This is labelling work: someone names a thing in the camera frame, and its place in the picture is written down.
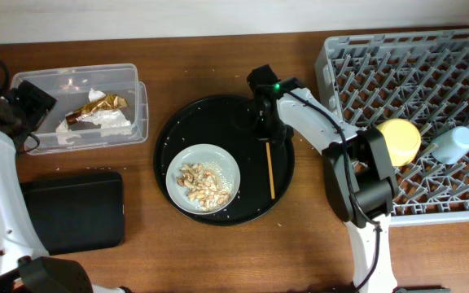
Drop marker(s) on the gold coffee sachet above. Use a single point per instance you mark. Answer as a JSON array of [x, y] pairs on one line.
[[107, 102]]

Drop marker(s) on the grey plate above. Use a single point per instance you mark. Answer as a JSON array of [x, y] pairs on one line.
[[200, 153]]

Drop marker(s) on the wooden chopstick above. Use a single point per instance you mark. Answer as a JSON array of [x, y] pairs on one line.
[[270, 170]]

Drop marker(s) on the food scraps and rice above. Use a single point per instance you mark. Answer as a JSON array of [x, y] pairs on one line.
[[206, 186]]

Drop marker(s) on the black rectangular tray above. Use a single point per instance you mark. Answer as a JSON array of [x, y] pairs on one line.
[[81, 213]]

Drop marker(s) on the clear plastic bin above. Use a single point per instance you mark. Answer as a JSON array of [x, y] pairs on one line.
[[71, 88]]

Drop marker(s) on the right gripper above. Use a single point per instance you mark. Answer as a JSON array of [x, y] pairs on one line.
[[260, 133]]

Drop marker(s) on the yellow bowl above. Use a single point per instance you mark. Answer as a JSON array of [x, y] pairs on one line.
[[403, 140]]

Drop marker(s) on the light blue cup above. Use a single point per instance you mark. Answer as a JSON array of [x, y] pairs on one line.
[[452, 145]]

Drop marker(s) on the grey dishwasher rack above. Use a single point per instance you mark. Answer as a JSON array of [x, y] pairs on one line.
[[422, 77]]

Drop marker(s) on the round black serving tray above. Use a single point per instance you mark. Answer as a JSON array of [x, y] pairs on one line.
[[226, 121]]

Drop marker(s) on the white tissue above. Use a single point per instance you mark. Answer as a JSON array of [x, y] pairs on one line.
[[113, 122]]

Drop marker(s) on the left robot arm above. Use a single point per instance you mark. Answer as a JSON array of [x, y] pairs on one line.
[[25, 264]]

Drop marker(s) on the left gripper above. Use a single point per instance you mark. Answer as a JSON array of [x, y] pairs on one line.
[[36, 99]]

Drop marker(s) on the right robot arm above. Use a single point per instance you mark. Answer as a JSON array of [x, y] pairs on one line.
[[358, 173]]

